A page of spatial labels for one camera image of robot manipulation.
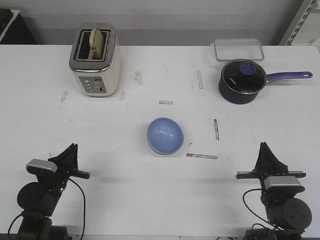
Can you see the black box in corner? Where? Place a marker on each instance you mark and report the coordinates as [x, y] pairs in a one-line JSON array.
[[13, 29]]

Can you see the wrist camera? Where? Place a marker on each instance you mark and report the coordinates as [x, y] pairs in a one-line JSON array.
[[281, 181], [37, 166]]

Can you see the clear plastic food container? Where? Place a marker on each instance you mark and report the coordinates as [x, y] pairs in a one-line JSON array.
[[228, 49]]

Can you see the dark blue saucepan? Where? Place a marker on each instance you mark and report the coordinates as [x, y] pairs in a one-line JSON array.
[[241, 99]]

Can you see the slice of toast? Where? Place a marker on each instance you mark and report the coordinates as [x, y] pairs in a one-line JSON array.
[[96, 43]]

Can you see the cream silver toaster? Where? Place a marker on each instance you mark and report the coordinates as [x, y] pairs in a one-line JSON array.
[[96, 77]]

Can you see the blue bowl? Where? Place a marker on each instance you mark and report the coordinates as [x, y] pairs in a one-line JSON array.
[[164, 129]]

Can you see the green bowl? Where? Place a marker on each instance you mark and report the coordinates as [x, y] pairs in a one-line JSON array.
[[165, 148]]

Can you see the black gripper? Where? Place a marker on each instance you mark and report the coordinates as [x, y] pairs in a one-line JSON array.
[[66, 164], [268, 165]]

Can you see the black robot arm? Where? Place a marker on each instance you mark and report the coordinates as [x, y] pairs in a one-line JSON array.
[[39, 199], [287, 215]]

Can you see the white metal shelving rack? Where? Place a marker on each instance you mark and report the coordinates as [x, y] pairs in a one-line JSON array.
[[304, 28]]

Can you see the glass pot lid blue knob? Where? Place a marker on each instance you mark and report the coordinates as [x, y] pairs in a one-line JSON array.
[[243, 76]]

